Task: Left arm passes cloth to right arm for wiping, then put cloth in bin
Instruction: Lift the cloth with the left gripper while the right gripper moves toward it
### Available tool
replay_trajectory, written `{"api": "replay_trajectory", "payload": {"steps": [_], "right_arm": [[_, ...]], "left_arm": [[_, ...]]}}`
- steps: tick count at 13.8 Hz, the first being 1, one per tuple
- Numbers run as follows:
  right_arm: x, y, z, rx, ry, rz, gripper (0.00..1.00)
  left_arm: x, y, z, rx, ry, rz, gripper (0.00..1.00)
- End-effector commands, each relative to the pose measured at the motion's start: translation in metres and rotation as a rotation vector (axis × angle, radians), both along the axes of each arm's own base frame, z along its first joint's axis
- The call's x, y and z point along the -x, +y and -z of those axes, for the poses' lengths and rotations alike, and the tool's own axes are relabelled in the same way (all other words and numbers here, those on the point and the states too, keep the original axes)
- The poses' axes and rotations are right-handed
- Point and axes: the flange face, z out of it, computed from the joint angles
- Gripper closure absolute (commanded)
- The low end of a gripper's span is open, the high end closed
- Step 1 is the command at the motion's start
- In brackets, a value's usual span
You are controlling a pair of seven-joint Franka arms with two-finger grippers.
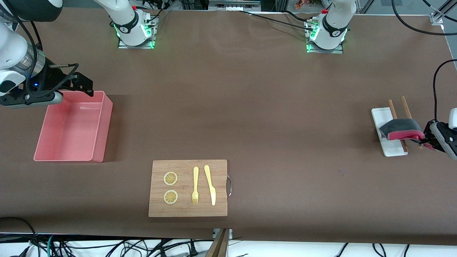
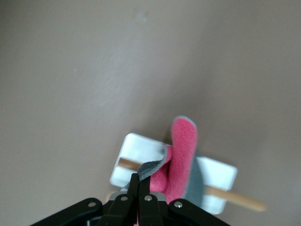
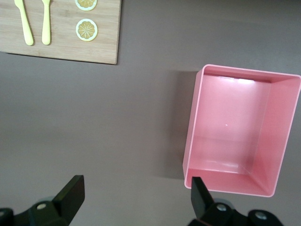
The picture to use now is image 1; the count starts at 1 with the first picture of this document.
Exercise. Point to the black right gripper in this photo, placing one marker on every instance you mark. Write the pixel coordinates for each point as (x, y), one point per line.
(51, 78)

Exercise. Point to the pink and grey cloth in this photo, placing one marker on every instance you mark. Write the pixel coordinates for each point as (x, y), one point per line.
(400, 126)

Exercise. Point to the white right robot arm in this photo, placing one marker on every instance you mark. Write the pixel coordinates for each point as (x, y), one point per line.
(10, 50)

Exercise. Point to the white rectangular tray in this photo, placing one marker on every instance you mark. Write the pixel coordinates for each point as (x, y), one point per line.
(382, 115)

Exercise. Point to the pink plastic box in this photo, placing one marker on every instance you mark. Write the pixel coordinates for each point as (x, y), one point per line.
(71, 135)

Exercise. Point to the lemon slice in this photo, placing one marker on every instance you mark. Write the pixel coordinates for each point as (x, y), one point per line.
(170, 178)
(170, 197)

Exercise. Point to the bamboo cutting board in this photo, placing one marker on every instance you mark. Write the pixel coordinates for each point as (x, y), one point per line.
(185, 171)

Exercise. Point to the yellow plastic fork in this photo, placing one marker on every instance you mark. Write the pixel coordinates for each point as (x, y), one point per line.
(195, 178)

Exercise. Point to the yellow plastic knife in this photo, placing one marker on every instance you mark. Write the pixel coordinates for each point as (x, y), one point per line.
(210, 185)

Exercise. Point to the grey power strip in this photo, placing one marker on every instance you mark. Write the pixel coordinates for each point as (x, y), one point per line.
(234, 5)

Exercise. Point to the orange colourful toy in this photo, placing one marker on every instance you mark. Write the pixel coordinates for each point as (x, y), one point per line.
(300, 4)

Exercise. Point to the brown wooden plank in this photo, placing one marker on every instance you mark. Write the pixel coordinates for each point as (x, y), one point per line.
(219, 247)

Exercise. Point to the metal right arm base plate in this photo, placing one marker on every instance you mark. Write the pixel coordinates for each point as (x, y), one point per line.
(150, 39)

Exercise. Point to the metal table corner bracket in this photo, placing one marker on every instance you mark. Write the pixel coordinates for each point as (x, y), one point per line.
(436, 18)

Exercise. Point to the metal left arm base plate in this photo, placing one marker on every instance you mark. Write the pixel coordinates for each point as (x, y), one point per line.
(323, 51)

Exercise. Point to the small metal bracket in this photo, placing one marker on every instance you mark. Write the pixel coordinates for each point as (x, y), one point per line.
(230, 232)

